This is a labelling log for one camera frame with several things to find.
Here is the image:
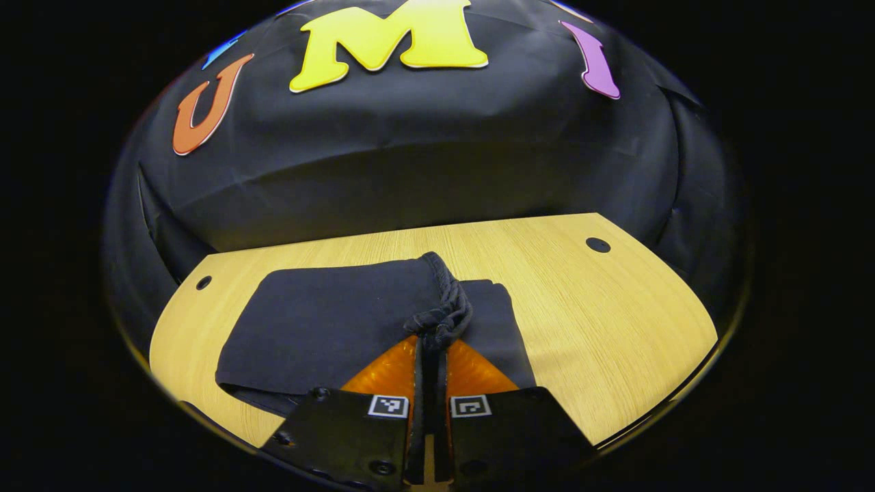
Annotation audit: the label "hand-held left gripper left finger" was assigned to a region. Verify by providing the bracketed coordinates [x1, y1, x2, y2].
[262, 335, 429, 490]

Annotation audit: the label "black backdrop cloth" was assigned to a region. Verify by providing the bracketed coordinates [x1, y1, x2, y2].
[103, 0, 749, 342]

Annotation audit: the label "dark grey jeans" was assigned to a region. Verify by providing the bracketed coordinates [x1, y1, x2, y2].
[215, 251, 537, 419]

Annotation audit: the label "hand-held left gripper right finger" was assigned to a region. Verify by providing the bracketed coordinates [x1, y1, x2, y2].
[435, 338, 595, 487]

